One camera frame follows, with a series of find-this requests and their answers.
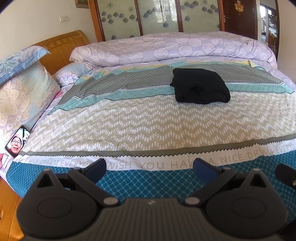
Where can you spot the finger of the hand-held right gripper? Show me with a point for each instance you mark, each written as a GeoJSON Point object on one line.
{"type": "Point", "coordinates": [285, 175]}

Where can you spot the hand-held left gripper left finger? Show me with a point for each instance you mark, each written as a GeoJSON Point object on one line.
{"type": "Point", "coordinates": [96, 170]}

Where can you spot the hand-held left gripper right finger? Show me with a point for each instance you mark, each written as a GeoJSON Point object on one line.
{"type": "Point", "coordinates": [202, 170]}

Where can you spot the black pants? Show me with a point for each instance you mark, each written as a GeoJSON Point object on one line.
{"type": "Point", "coordinates": [198, 88]}

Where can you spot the patterned bed cover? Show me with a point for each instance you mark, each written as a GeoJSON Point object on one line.
{"type": "Point", "coordinates": [138, 120]}

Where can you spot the smartphone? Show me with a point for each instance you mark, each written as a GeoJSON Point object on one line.
{"type": "Point", "coordinates": [17, 143]}

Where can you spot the pink printed sheet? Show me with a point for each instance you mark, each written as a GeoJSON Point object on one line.
{"type": "Point", "coordinates": [4, 164]}

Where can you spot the wooden nightstand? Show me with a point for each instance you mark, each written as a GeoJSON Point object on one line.
{"type": "Point", "coordinates": [9, 213]}

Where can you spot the lilac patterned pillow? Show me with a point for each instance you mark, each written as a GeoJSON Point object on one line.
{"type": "Point", "coordinates": [69, 74]}

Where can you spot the pale floral pillow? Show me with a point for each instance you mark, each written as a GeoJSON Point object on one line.
{"type": "Point", "coordinates": [23, 97]}

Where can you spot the wooden headboard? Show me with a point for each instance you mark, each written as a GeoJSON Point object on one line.
{"type": "Point", "coordinates": [64, 48]}

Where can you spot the lilac floral duvet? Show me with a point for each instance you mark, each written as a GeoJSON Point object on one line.
{"type": "Point", "coordinates": [173, 46]}

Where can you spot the blue floral pillow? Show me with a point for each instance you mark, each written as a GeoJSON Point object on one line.
{"type": "Point", "coordinates": [18, 62]}

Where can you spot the dark brown wooden door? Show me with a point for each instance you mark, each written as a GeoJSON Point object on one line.
{"type": "Point", "coordinates": [240, 23]}

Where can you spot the floral glass sliding wardrobe doors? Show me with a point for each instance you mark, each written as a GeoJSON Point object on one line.
{"type": "Point", "coordinates": [157, 18]}

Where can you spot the framed picture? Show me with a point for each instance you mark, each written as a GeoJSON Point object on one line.
{"type": "Point", "coordinates": [81, 3]}

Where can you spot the gold door ornament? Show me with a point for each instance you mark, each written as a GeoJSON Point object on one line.
{"type": "Point", "coordinates": [239, 5]}

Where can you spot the white wall switch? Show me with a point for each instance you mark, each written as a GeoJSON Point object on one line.
{"type": "Point", "coordinates": [64, 19]}

